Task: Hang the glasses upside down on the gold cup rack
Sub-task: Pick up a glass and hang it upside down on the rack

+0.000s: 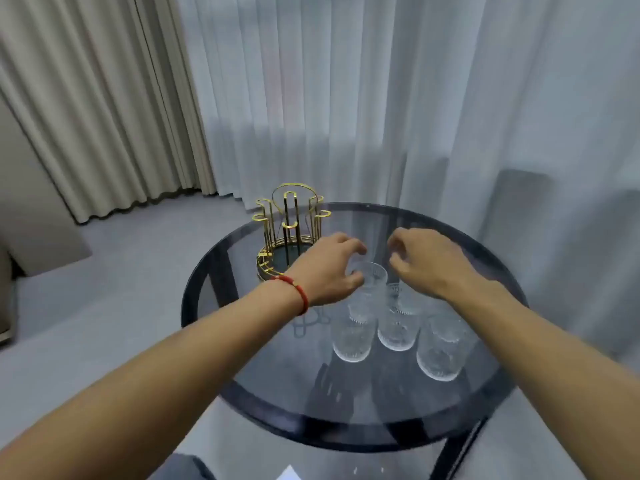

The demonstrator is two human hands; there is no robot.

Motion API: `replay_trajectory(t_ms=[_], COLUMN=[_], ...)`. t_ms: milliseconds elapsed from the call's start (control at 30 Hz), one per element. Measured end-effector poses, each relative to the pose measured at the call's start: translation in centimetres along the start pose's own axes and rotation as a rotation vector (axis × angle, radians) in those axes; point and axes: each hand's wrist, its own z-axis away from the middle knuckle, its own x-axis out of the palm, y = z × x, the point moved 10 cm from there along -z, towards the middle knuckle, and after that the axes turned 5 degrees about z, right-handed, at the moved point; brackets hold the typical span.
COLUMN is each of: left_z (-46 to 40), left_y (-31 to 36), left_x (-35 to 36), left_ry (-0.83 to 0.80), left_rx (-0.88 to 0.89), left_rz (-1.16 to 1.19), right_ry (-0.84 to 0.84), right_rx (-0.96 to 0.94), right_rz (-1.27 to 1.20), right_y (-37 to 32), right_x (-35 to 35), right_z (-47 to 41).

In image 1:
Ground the person's left hand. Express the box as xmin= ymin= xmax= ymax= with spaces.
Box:
xmin=285 ymin=232 xmax=369 ymax=308

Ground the person's right hand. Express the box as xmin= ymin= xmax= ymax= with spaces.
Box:
xmin=387 ymin=227 xmax=490 ymax=301

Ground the gold wire cup rack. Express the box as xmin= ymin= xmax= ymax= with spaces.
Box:
xmin=252 ymin=182 xmax=332 ymax=285

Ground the clear ribbed drinking glass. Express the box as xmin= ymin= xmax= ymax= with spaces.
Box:
xmin=377 ymin=299 xmax=421 ymax=353
xmin=348 ymin=260 xmax=389 ymax=311
xmin=415 ymin=312 xmax=476 ymax=383
xmin=331 ymin=302 xmax=377 ymax=364
xmin=387 ymin=282 xmax=431 ymax=317

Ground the person's left forearm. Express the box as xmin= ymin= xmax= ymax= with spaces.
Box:
xmin=0 ymin=277 xmax=309 ymax=480

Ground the person's right forearm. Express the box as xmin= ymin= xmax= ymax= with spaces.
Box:
xmin=447 ymin=279 xmax=640 ymax=480

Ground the white sheer curtain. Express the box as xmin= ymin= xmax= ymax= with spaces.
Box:
xmin=175 ymin=0 xmax=640 ymax=355

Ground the beige pleated curtain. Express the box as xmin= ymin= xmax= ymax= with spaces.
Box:
xmin=0 ymin=0 xmax=217 ymax=225

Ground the beige sofa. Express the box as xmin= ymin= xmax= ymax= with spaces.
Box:
xmin=0 ymin=244 xmax=16 ymax=345

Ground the red string bracelet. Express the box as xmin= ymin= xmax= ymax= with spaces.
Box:
xmin=273 ymin=274 xmax=310 ymax=317

